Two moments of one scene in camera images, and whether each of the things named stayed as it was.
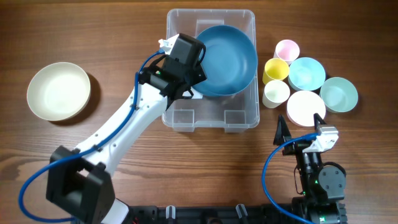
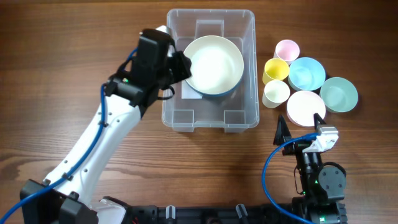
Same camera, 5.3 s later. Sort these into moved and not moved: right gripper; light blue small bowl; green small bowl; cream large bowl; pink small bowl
Moved: cream large bowl
Not moved: right gripper; light blue small bowl; pink small bowl; green small bowl
